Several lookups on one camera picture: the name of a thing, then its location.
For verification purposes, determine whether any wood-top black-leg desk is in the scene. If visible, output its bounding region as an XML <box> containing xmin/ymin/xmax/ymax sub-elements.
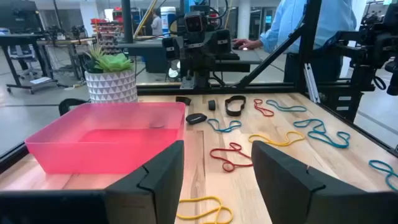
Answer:
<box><xmin>35</xmin><ymin>36</ymin><xmax>97</xmax><ymax>82</ymax></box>

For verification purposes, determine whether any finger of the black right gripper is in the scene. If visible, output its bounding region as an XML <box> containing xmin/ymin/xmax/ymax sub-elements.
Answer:
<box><xmin>214</xmin><ymin>29</ymin><xmax>233</xmax><ymax>54</ymax></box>
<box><xmin>161</xmin><ymin>36</ymin><xmax>180</xmax><ymax>60</ymax></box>

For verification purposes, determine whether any black oval object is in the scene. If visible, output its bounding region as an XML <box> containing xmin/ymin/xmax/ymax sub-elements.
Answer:
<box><xmin>185</xmin><ymin>113</ymin><xmax>208</xmax><ymax>126</ymax></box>

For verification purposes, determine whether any red parts shelf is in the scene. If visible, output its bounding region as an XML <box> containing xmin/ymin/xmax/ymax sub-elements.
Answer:
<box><xmin>90</xmin><ymin>17</ymin><xmax>125</xmax><ymax>54</ymax></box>

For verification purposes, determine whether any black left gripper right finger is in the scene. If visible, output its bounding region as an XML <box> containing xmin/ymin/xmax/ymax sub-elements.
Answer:
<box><xmin>251</xmin><ymin>140</ymin><xmax>364</xmax><ymax>224</ymax></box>

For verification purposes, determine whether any person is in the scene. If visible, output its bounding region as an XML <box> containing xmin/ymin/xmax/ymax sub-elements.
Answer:
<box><xmin>150</xmin><ymin>11</ymin><xmax>164</xmax><ymax>37</ymax></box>
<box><xmin>259</xmin><ymin>0</ymin><xmax>358</xmax><ymax>83</ymax></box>

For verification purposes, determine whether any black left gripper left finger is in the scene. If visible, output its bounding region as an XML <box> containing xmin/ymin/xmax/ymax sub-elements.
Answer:
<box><xmin>104</xmin><ymin>140</ymin><xmax>185</xmax><ymax>224</ymax></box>

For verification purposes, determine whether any large blue rubber band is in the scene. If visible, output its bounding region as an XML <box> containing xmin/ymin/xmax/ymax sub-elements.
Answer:
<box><xmin>293</xmin><ymin>118</ymin><xmax>351</xmax><ymax>149</ymax></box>

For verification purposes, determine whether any thick black rubber loop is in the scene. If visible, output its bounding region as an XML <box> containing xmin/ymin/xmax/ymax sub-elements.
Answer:
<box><xmin>58</xmin><ymin>98</ymin><xmax>91</xmax><ymax>116</ymax></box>

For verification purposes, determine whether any black monitor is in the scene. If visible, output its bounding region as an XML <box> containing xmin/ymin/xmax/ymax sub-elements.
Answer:
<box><xmin>0</xmin><ymin>0</ymin><xmax>44</xmax><ymax>34</ymax></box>

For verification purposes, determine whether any silver aluminium extrusion bar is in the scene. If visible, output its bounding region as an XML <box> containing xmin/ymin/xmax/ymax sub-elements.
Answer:
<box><xmin>303</xmin><ymin>63</ymin><xmax>322</xmax><ymax>104</ymax></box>

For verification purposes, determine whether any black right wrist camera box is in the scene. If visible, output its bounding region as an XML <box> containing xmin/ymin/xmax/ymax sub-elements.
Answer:
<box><xmin>185</xmin><ymin>11</ymin><xmax>208</xmax><ymax>34</ymax></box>

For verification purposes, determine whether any large black rubber band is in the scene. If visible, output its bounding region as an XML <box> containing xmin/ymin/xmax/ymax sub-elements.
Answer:
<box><xmin>224</xmin><ymin>95</ymin><xmax>248</xmax><ymax>118</ymax></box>

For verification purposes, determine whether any grey office chair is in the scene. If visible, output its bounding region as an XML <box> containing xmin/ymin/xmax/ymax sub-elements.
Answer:
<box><xmin>7</xmin><ymin>43</ymin><xmax>40</xmax><ymax>80</ymax></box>

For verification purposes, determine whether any pink translucent plastic bin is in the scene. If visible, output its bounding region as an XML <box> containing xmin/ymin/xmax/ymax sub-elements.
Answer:
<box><xmin>24</xmin><ymin>101</ymin><xmax>187</xmax><ymax>175</ymax></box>

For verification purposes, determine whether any black office desk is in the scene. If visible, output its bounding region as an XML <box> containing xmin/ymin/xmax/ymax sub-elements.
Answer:
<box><xmin>117</xmin><ymin>39</ymin><xmax>262</xmax><ymax>74</ymax></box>

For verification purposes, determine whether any red rubber band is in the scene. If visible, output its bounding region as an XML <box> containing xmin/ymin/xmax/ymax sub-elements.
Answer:
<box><xmin>209</xmin><ymin>142</ymin><xmax>254</xmax><ymax>173</ymax></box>
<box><xmin>252</xmin><ymin>98</ymin><xmax>275</xmax><ymax>118</ymax></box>

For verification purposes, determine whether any black standing desk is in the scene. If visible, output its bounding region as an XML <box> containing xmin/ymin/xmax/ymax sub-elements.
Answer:
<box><xmin>0</xmin><ymin>32</ymin><xmax>60</xmax><ymax>94</ymax></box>

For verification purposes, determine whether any person's hand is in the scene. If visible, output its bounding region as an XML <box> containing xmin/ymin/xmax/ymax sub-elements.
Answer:
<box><xmin>231</xmin><ymin>37</ymin><xmax>264</xmax><ymax>51</ymax></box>

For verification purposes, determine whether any succulent in white triangle-pattern pot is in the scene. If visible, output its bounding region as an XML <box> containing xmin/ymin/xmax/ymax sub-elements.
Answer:
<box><xmin>82</xmin><ymin>43</ymin><xmax>139</xmax><ymax>104</ymax></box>

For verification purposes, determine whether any yellow rubber band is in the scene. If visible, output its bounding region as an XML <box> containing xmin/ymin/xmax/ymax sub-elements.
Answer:
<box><xmin>248</xmin><ymin>130</ymin><xmax>306</xmax><ymax>147</ymax></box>
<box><xmin>176</xmin><ymin>195</ymin><xmax>234</xmax><ymax>224</ymax></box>

